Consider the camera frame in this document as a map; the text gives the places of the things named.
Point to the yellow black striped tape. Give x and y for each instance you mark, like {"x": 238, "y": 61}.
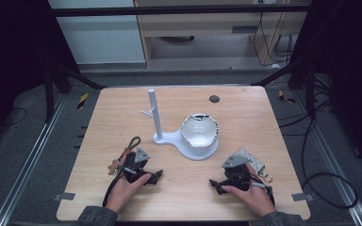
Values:
{"x": 283, "y": 96}

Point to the person's left hand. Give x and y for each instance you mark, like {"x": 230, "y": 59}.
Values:
{"x": 124, "y": 193}

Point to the grey pouch with gold carabiner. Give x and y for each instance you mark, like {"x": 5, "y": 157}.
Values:
{"x": 256, "y": 163}

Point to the metal floor rail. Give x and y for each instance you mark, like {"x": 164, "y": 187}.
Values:
{"x": 333, "y": 163}
{"x": 28, "y": 163}

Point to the black metal stand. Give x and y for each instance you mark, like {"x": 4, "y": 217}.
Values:
{"x": 309, "y": 94}
{"x": 48, "y": 94}

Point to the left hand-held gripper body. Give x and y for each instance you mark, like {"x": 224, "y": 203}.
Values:
{"x": 135, "y": 164}

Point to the black curtain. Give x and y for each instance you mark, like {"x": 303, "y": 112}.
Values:
{"x": 352, "y": 78}
{"x": 12, "y": 62}

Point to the person's right hand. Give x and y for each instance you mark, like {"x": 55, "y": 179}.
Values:
{"x": 256, "y": 197}

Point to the white hanger stand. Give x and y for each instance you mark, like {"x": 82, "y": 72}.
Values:
{"x": 169, "y": 138}

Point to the grey table grommet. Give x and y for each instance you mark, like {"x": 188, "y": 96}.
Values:
{"x": 214, "y": 99}

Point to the white bowl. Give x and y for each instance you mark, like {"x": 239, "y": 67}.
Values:
{"x": 199, "y": 132}

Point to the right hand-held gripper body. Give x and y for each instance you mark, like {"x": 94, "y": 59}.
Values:
{"x": 237, "y": 175}

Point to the white cabinet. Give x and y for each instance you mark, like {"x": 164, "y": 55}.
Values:
{"x": 100, "y": 40}

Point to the light wooden desk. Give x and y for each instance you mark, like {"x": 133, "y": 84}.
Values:
{"x": 201, "y": 23}

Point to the grey tape strip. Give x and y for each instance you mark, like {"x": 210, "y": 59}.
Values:
{"x": 302, "y": 197}
{"x": 64, "y": 196}

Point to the black horizontal frame bar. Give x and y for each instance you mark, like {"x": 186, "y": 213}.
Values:
{"x": 169, "y": 11}

